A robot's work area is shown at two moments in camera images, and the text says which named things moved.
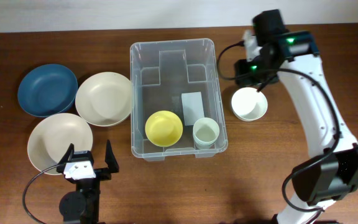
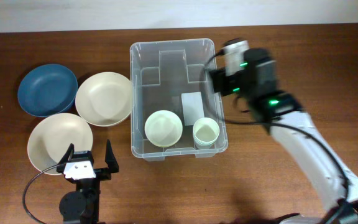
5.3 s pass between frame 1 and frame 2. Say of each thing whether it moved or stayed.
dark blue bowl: stayed
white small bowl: moved
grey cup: stayed
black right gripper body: moved
